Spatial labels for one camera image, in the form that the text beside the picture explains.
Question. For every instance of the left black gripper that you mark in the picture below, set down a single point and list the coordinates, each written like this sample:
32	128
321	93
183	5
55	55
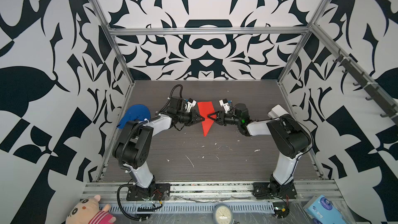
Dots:
193	120

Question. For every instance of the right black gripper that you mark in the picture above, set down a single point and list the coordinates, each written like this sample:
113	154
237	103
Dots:
222	118

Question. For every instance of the red square paper sheet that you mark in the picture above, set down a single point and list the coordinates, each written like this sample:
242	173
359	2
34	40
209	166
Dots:
206	108

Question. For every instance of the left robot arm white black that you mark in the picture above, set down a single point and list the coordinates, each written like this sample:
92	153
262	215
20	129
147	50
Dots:
133	144

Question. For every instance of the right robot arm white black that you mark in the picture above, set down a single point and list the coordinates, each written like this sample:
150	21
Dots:
289	136

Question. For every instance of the white rectangular box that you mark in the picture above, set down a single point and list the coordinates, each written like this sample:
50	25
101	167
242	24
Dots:
277	112

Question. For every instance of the blue cloth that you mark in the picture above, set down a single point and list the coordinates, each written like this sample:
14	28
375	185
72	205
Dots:
136	112

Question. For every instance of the round analog clock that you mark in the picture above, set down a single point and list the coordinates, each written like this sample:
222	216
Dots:
223	214

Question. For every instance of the blue tissue pack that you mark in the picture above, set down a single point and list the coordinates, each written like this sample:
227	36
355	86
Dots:
322	211

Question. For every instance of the pink plush toy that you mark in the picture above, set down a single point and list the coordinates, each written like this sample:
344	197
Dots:
87	211

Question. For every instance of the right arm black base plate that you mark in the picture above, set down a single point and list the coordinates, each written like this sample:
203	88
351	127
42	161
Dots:
267	190

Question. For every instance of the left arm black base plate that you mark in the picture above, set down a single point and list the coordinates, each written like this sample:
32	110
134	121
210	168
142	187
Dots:
155	191

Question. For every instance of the white slotted cable duct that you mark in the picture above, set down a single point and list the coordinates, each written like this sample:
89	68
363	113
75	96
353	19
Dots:
198	208

